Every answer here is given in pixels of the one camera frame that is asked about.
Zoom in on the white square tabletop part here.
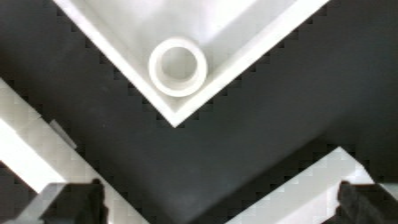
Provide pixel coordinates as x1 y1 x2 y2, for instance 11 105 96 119
53 0 331 125

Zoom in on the white L-shaped obstacle fence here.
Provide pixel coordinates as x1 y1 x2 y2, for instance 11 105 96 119
0 80 398 224

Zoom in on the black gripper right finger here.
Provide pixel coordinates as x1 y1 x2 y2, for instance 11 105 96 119
338 181 398 224

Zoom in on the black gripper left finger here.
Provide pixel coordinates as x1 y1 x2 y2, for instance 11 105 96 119
16 179 109 224

